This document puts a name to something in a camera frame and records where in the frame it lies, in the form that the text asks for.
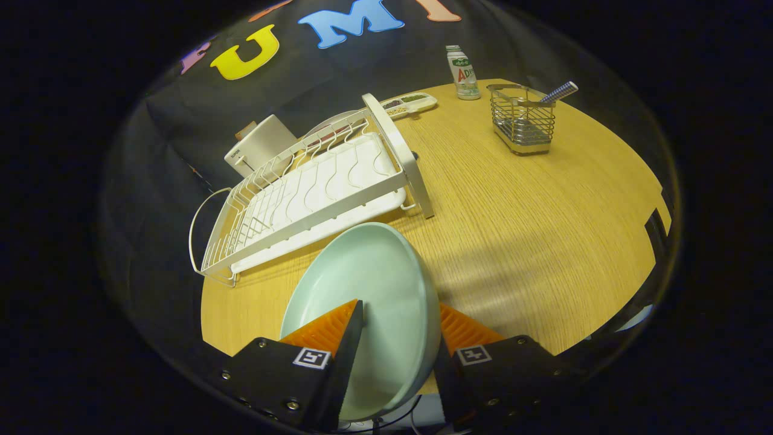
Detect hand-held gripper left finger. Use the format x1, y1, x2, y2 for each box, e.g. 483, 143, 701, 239
220, 299, 365, 433

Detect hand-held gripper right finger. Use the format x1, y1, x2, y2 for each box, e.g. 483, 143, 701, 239
434, 302, 580, 433

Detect light green plate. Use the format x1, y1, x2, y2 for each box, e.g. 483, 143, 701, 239
280, 222, 441, 422

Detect white dish rack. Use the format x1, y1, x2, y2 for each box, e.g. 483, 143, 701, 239
188, 92, 435, 288

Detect metal wire basket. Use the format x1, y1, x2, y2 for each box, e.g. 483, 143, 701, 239
486, 83, 556, 156

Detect spoon with checked handle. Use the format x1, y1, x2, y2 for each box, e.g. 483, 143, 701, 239
539, 81, 579, 105

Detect small round beige dish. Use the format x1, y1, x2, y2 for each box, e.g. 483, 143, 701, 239
302, 109, 367, 141

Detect white divided bean dish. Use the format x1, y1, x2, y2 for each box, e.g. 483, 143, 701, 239
380, 92, 438, 120

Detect white toaster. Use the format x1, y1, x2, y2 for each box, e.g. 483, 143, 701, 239
224, 115, 298, 179

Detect black backdrop cloth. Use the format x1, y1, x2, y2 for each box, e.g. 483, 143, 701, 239
100, 0, 677, 363

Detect white drink bottle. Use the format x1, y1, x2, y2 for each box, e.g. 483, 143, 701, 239
446, 45, 482, 101

